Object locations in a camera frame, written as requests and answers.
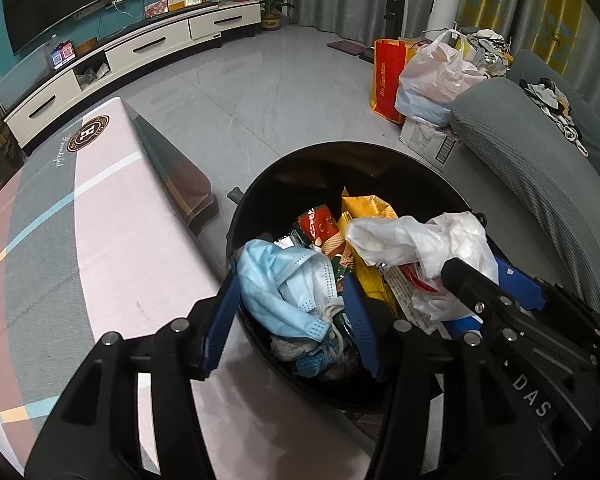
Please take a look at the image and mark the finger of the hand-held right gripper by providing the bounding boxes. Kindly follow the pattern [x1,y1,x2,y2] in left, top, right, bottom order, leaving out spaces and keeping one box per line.
[440,256,506,321]
[487,245,551,313]

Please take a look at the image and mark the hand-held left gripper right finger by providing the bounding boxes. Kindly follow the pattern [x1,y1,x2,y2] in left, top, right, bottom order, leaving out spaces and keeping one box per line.
[341,274,546,480]

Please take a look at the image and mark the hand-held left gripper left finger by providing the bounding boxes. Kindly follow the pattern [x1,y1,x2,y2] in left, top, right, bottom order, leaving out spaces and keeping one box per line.
[25,272,243,480]

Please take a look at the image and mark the blue fabric scrap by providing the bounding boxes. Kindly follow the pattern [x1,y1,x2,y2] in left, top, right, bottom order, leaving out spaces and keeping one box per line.
[295,352,334,379]

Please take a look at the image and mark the blue face mask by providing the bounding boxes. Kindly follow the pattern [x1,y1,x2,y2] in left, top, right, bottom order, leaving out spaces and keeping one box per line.
[236,239,339,342]

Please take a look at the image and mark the red snack wrapper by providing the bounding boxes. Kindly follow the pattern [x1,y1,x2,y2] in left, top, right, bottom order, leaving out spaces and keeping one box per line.
[287,205,354,273]

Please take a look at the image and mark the yellow snack bag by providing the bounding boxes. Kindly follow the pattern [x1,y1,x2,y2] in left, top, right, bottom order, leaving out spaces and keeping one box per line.
[337,187,402,311]

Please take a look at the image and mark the black trash bin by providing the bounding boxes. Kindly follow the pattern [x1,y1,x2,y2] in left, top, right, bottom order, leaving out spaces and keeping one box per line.
[225,141,487,413]

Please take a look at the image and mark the grey sofa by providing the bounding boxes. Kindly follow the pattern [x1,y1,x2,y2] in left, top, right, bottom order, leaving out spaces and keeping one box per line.
[449,49,600,331]

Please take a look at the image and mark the white cardboard box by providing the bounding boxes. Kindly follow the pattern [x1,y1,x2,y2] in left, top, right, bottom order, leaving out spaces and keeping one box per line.
[399,115,463,171]

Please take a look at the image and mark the black and white clothes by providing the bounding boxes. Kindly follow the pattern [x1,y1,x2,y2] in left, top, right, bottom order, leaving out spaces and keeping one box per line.
[520,77,589,156]

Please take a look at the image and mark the large white plastic bag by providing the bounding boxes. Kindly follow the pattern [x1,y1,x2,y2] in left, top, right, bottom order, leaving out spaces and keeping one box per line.
[395,30,488,128]

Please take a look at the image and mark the orange shopping bag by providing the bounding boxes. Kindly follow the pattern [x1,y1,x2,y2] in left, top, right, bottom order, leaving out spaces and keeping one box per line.
[370,37,423,126]

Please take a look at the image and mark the pile of clothes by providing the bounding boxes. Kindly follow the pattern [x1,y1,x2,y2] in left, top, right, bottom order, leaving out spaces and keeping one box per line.
[450,27,511,81]

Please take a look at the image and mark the dark floor mat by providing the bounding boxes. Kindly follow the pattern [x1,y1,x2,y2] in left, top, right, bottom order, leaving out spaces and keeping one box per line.
[326,38,376,63]

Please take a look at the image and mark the white air purifier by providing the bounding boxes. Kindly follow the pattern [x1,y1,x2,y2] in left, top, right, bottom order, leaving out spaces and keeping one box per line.
[426,0,462,43]

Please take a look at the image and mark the yellow patterned curtain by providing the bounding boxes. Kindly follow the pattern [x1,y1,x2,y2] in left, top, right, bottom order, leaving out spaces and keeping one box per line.
[462,0,600,126]

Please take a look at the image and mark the black upright vacuum cleaner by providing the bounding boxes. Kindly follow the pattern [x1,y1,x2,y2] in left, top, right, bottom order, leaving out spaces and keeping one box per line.
[386,0,412,44]

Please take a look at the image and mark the crumpled plastic packet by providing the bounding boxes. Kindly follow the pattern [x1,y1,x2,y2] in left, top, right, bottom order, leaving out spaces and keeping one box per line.
[75,62,111,89]

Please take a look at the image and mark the white television cabinet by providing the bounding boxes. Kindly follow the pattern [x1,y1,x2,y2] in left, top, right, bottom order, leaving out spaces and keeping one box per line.
[4,0,262,151]

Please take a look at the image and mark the blue code stand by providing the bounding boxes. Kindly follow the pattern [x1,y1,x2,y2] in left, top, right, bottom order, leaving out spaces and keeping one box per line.
[47,42,76,71]

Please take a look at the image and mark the small potted floor plant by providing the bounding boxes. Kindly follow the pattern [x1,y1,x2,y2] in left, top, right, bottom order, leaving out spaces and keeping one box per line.
[257,0,296,31]

